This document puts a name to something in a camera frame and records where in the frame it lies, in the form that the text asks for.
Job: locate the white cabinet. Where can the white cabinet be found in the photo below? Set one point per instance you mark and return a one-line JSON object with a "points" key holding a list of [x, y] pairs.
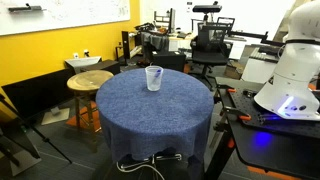
{"points": [[256, 70]]}

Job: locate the black stereo camera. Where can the black stereo camera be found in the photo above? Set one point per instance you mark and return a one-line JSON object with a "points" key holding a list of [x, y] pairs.
{"points": [[206, 8]]}

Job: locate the round wooden stool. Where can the round wooden stool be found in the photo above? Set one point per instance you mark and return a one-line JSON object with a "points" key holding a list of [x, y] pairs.
{"points": [[88, 80]]}

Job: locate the black office chair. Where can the black office chair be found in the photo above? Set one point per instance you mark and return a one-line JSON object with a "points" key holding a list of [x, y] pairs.
{"points": [[208, 56]]}

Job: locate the black tripod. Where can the black tripod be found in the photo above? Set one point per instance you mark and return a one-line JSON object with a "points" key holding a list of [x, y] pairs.
{"points": [[43, 136]]}

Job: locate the clear plastic cup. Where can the clear plastic cup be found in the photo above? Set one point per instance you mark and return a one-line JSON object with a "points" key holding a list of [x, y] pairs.
{"points": [[153, 85]]}

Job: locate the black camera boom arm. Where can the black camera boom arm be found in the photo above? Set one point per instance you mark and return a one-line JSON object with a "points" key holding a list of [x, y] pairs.
{"points": [[248, 34]]}

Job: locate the black perforated robot table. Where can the black perforated robot table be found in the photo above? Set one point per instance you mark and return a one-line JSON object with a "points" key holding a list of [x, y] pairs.
{"points": [[283, 146]]}

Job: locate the black whiteboard tray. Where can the black whiteboard tray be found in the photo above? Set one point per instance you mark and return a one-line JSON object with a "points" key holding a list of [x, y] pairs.
{"points": [[25, 8]]}

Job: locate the white whiteboard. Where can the white whiteboard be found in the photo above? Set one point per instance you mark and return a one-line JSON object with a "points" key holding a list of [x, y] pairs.
{"points": [[66, 13]]}

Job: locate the white tub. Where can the white tub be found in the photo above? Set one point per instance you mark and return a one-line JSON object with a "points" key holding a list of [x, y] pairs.
{"points": [[81, 61]]}

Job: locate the orange floor mat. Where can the orange floor mat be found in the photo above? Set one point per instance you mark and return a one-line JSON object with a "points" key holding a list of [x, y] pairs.
{"points": [[71, 121]]}

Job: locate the black flat panel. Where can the black flat panel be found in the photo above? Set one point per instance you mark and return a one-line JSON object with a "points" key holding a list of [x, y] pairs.
{"points": [[36, 93]]}

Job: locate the grey draped cloth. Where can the grey draped cloth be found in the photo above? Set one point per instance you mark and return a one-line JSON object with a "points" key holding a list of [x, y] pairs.
{"points": [[156, 41]]}

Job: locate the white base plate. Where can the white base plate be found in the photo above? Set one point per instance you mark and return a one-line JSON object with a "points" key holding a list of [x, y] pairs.
{"points": [[55, 116]]}

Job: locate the black low box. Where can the black low box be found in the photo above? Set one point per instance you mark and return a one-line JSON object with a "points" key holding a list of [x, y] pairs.
{"points": [[106, 66]]}

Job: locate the white wall outlet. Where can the white wall outlet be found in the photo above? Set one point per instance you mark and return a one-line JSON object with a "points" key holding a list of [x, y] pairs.
{"points": [[75, 55]]}

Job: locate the blue tablecloth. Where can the blue tablecloth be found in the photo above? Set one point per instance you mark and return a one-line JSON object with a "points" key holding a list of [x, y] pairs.
{"points": [[150, 116]]}

